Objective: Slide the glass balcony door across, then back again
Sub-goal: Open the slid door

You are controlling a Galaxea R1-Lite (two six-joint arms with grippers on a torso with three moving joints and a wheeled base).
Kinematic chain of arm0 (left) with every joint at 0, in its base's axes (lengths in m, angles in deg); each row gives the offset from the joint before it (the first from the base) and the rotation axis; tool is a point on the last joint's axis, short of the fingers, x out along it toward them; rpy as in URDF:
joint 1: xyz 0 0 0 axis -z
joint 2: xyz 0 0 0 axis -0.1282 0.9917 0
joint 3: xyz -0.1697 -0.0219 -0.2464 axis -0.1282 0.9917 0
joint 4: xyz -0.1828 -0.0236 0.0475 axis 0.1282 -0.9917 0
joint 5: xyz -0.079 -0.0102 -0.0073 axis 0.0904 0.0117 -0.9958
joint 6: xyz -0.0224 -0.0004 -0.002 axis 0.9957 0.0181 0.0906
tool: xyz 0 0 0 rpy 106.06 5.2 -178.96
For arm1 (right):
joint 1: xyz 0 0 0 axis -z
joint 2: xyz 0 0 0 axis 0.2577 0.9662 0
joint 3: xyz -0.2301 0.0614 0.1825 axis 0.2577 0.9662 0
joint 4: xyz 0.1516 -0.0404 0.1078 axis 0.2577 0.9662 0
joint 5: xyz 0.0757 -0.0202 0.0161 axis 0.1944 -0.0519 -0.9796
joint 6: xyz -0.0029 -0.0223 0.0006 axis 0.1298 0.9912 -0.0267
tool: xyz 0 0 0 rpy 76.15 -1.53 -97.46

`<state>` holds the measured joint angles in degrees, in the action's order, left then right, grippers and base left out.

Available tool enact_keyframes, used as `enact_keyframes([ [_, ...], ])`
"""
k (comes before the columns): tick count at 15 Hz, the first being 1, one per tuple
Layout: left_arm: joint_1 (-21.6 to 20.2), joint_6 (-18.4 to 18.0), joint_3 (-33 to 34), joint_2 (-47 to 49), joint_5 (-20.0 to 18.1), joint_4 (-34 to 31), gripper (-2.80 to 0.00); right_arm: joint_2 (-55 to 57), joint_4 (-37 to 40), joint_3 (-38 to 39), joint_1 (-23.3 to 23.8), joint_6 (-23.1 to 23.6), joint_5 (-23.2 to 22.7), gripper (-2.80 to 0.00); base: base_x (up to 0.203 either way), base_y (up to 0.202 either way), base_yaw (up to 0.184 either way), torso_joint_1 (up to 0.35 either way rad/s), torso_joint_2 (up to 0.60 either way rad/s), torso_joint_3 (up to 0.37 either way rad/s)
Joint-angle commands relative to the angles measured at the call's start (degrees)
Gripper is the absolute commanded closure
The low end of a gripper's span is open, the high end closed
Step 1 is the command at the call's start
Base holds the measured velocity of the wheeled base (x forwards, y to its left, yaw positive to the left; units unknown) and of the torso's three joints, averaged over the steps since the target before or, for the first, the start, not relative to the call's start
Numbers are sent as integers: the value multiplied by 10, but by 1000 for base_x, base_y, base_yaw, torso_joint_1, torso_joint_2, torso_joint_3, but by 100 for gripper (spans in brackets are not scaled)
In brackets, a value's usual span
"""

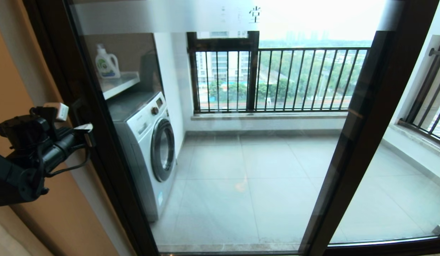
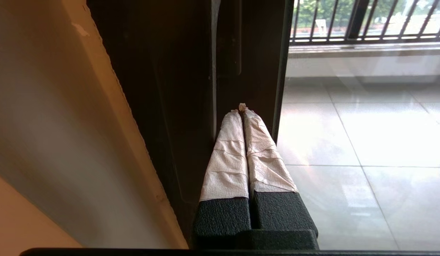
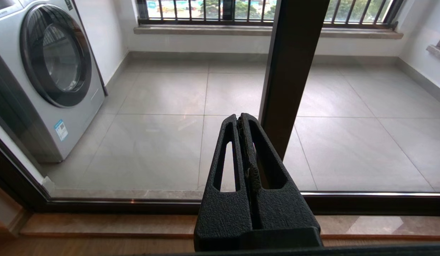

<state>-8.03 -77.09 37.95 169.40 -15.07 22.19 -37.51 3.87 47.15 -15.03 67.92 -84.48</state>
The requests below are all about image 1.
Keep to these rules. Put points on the black metal balcony railing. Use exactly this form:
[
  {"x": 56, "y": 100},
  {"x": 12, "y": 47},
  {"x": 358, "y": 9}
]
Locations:
[{"x": 312, "y": 49}]

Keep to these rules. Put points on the frosted white glass sticker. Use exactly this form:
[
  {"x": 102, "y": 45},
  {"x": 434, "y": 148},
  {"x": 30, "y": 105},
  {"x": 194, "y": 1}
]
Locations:
[{"x": 152, "y": 16}]

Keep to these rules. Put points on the black side balcony railing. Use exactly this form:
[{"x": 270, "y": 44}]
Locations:
[{"x": 438, "y": 52}]

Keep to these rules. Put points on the dark window frame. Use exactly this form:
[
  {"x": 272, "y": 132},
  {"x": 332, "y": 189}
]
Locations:
[{"x": 223, "y": 44}]

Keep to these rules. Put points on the grey stone window sill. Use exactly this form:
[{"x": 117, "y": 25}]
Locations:
[{"x": 269, "y": 116}]

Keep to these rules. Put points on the dark framed sliding glass door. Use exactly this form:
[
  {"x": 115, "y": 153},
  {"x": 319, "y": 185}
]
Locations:
[{"x": 122, "y": 185}]

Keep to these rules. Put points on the white detergent bottle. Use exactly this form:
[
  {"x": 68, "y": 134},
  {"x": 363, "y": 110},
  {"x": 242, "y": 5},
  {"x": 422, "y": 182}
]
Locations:
[{"x": 107, "y": 65}]

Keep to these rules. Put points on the white front-load washing machine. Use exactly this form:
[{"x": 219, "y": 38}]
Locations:
[{"x": 145, "y": 142}]

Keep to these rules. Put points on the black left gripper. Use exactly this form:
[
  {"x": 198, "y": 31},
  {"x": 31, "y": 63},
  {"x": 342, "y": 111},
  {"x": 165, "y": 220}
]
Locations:
[{"x": 30, "y": 135}]

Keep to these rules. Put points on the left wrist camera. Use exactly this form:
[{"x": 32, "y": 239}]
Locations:
[{"x": 58, "y": 111}]

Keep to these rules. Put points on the dark outer door frame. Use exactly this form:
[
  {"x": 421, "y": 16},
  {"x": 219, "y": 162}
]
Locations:
[{"x": 31, "y": 14}]

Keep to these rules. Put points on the white stone shelf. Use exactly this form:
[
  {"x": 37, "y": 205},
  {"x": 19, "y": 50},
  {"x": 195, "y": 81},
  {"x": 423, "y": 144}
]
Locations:
[{"x": 118, "y": 85}]

